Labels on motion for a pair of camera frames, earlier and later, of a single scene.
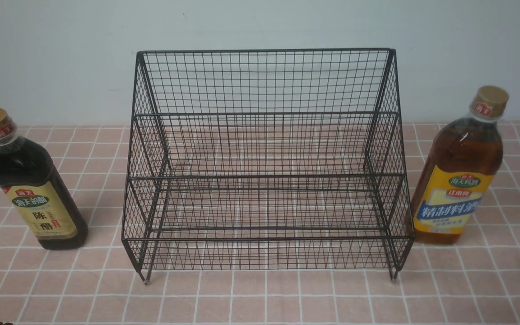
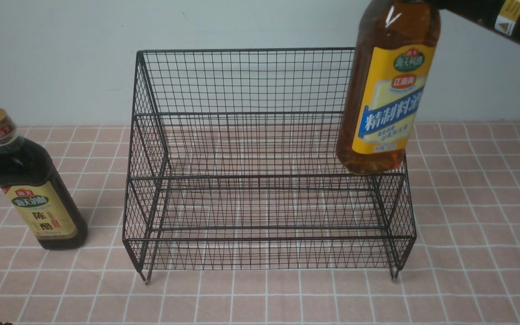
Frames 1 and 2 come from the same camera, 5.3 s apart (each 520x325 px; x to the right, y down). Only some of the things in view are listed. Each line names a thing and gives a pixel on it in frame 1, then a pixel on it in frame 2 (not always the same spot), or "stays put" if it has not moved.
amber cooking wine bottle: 458,171 -> 391,53
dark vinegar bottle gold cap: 25,170 stays put
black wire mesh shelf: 279,160 stays put
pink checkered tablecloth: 259,223 stays put
